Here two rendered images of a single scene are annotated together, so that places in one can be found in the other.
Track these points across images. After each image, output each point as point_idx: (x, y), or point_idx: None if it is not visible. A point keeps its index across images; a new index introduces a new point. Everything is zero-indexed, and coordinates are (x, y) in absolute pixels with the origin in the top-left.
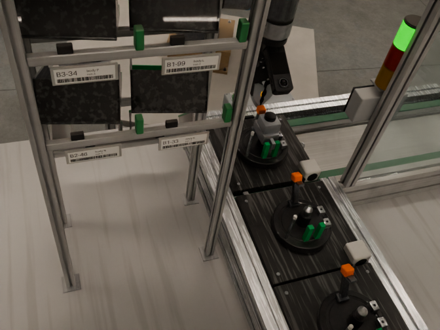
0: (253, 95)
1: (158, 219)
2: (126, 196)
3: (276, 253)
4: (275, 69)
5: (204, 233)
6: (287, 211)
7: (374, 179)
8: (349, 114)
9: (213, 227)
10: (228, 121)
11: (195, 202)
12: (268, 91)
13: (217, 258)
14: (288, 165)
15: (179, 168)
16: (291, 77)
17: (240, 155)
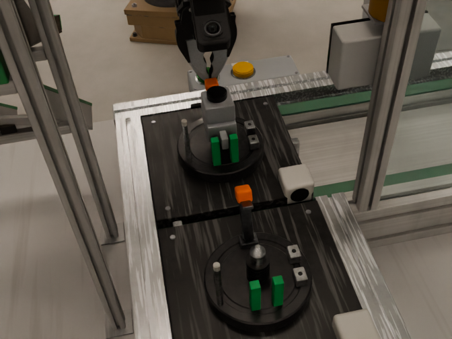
0: (192, 62)
1: (54, 266)
2: (17, 231)
3: (202, 330)
4: (199, 7)
5: (121, 290)
6: (235, 254)
7: (416, 197)
8: (333, 75)
9: (97, 283)
10: (2, 82)
11: (118, 240)
12: (217, 54)
13: (130, 334)
14: (261, 175)
15: (108, 187)
16: (227, 19)
17: (181, 162)
